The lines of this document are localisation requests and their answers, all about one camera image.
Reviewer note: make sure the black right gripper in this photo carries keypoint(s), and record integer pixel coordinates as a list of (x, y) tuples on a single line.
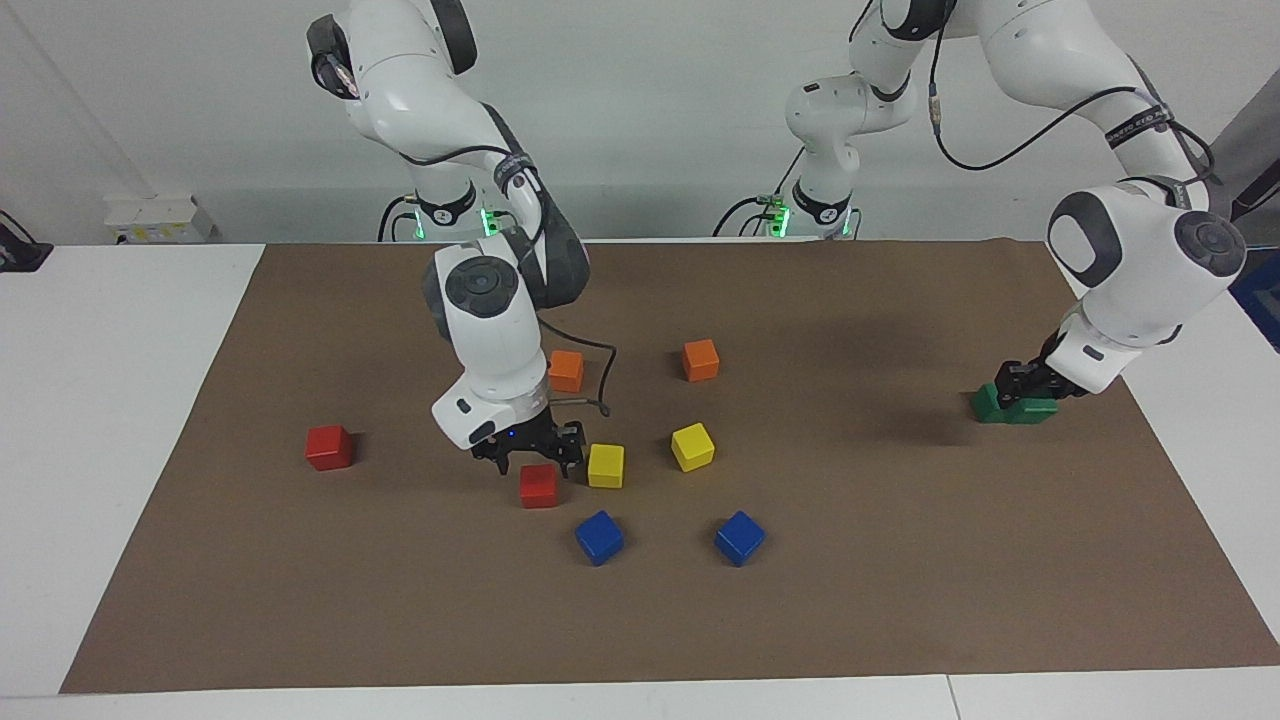
[(520, 435)]

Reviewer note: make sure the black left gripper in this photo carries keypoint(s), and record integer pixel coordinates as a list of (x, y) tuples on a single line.
[(1058, 378)]

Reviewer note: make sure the green wooden cube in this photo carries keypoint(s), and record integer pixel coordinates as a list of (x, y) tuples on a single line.
[(985, 405), (1035, 412)]

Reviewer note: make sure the red wooden cube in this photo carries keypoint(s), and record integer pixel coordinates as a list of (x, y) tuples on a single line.
[(329, 447), (538, 488)]

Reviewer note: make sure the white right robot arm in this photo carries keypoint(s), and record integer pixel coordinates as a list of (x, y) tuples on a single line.
[(490, 340)]

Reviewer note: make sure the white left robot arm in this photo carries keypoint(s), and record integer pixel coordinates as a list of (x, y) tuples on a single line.
[(1140, 290)]

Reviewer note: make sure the yellow wooden cube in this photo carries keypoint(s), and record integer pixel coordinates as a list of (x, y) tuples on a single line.
[(605, 466), (692, 447)]

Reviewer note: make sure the orange wooden cube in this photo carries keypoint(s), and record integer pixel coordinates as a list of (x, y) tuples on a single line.
[(568, 371), (700, 360)]

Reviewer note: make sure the blue wooden cube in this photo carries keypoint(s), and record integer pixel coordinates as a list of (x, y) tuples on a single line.
[(599, 538), (740, 538)]

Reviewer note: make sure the brown paper table mat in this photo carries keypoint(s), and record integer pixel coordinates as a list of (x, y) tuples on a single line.
[(400, 600)]

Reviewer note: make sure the green lit base connector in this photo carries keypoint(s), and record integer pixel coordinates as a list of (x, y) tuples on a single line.
[(490, 222), (772, 215)]

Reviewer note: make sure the blue crate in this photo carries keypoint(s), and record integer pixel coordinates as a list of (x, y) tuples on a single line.
[(1265, 310)]

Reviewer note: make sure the black tripod stand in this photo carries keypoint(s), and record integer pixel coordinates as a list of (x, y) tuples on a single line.
[(1262, 200)]

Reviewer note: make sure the white power strip box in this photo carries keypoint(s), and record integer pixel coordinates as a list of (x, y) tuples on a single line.
[(150, 220)]

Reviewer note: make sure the black stand foot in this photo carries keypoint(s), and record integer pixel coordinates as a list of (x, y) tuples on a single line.
[(20, 255)]

